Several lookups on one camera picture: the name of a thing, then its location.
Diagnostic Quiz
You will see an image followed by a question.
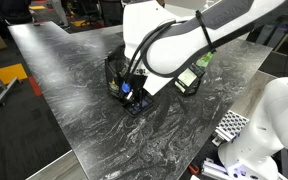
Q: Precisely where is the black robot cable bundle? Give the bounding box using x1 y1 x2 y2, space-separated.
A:
123 9 216 88

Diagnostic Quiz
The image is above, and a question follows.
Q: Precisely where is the black rectangular box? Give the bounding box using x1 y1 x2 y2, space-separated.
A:
174 52 213 96

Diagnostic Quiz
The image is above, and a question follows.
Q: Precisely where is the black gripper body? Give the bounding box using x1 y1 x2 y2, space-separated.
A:
118 68 146 104

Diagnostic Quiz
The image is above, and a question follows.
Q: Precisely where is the black digital pocket scale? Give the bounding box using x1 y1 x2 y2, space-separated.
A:
123 96 154 117

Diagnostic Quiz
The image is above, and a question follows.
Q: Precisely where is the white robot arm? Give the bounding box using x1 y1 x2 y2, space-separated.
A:
123 0 288 180

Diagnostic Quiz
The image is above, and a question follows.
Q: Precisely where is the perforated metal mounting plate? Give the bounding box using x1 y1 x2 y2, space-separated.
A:
212 110 249 146

